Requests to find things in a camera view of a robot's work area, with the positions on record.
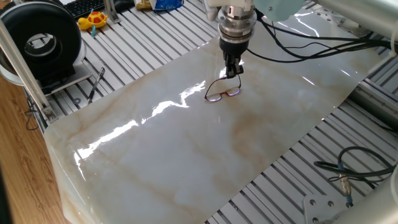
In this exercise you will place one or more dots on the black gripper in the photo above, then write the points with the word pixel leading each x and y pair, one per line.
pixel 233 46

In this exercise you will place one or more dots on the red framed glasses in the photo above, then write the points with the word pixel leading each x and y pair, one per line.
pixel 233 91

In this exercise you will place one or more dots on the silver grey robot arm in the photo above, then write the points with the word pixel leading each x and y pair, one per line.
pixel 357 12

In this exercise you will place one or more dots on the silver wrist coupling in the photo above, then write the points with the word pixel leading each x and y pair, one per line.
pixel 236 23

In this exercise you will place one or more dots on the blue snack bag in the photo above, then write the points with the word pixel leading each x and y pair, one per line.
pixel 164 4

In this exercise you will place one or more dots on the glossy marble pattern mat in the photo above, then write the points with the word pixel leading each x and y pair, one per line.
pixel 186 155

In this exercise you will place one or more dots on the yellow snack bag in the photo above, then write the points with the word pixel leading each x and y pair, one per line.
pixel 143 4

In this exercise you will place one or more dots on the metal plate with screws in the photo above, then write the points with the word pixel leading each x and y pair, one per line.
pixel 345 23

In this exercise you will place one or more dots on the black computer mouse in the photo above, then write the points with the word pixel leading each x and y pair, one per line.
pixel 124 4

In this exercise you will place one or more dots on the short aluminium upright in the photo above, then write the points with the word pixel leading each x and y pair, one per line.
pixel 110 11

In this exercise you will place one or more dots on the black pen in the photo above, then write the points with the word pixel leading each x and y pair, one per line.
pixel 96 82

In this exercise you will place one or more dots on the yellow turtle toy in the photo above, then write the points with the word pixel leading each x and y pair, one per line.
pixel 96 18

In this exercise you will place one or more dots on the black keyboard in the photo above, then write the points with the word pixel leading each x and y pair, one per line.
pixel 84 7

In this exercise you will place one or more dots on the black round fan device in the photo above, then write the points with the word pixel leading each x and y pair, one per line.
pixel 62 28

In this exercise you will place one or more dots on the white printed wrist mount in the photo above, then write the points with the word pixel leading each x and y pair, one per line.
pixel 217 4

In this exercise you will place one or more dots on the aluminium table edge rail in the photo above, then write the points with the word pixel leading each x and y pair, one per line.
pixel 373 101

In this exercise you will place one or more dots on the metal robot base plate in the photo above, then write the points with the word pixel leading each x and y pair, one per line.
pixel 320 208

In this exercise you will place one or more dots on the metal corner bracket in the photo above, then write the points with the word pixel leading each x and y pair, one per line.
pixel 51 114

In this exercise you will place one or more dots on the aluminium frame post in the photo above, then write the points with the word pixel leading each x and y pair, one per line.
pixel 21 68

